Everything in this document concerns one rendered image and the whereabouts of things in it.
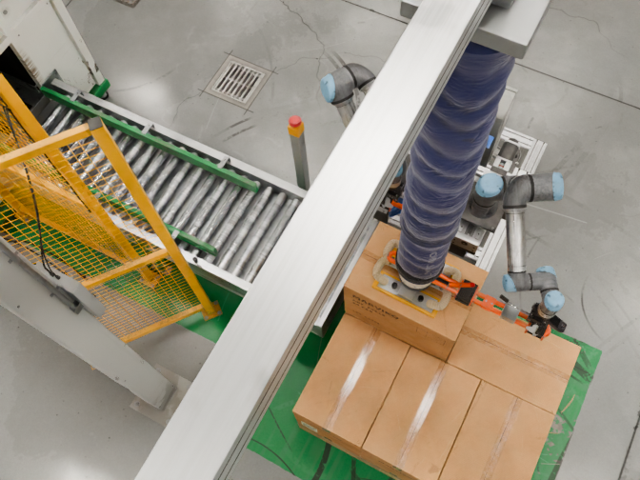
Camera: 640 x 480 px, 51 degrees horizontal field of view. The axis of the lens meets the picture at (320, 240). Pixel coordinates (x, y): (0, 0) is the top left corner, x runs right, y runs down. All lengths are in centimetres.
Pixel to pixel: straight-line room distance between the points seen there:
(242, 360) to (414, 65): 61
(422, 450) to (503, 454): 40
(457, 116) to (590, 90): 346
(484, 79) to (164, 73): 382
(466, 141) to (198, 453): 130
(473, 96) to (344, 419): 213
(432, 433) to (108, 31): 394
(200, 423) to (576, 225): 391
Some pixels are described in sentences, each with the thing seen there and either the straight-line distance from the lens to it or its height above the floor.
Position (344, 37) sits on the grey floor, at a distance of 535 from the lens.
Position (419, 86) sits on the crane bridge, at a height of 305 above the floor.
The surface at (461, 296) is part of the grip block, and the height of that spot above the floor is 109.
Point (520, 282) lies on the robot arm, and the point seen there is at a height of 141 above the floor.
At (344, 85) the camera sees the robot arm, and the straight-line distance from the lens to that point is 312.
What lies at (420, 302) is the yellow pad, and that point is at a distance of 325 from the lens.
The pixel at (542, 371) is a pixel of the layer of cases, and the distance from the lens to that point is 370.
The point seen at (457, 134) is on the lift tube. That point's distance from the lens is 198.
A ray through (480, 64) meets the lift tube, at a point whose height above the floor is 271.
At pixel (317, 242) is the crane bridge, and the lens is 107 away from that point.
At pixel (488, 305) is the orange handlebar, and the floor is 109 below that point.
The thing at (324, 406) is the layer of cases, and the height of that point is 54.
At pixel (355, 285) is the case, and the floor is 94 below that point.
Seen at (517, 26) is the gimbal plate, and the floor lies 287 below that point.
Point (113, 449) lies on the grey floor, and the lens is 429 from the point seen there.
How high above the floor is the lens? 402
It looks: 66 degrees down
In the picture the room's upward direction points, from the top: 7 degrees counter-clockwise
